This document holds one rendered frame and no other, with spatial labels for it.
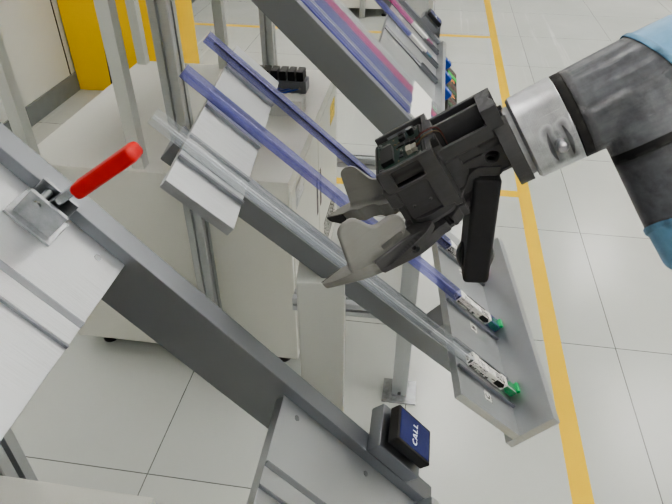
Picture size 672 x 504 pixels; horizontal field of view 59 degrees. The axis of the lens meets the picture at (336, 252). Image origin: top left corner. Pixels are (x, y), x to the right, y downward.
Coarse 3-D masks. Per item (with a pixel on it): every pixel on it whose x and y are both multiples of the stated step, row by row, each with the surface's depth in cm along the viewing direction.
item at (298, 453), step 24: (288, 408) 53; (288, 432) 52; (312, 432) 54; (264, 456) 49; (288, 456) 50; (312, 456) 52; (336, 456) 55; (264, 480) 47; (288, 480) 49; (312, 480) 51; (336, 480) 53; (360, 480) 56; (384, 480) 58
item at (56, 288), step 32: (0, 192) 42; (0, 224) 40; (0, 256) 39; (32, 256) 41; (64, 256) 43; (96, 256) 45; (0, 288) 38; (32, 288) 40; (64, 288) 42; (96, 288) 44; (0, 320) 37; (32, 320) 39; (64, 320) 41; (0, 352) 36; (32, 352) 38; (0, 384) 35; (32, 384) 37; (0, 416) 35
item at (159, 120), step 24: (168, 120) 52; (192, 144) 52; (216, 168) 54; (240, 192) 55; (264, 192) 56; (288, 216) 57; (312, 240) 58; (336, 264) 60; (384, 288) 62; (408, 312) 63; (432, 336) 65
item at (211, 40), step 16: (224, 48) 70; (240, 64) 70; (256, 80) 72; (272, 96) 73; (288, 112) 74; (304, 128) 75; (320, 128) 76; (336, 144) 77; (352, 160) 78; (448, 240) 85
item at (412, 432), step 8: (408, 416) 59; (408, 424) 58; (416, 424) 59; (400, 432) 56; (408, 432) 57; (416, 432) 58; (424, 432) 59; (408, 440) 57; (416, 440) 58; (424, 440) 59; (416, 448) 57; (424, 448) 58; (424, 456) 57
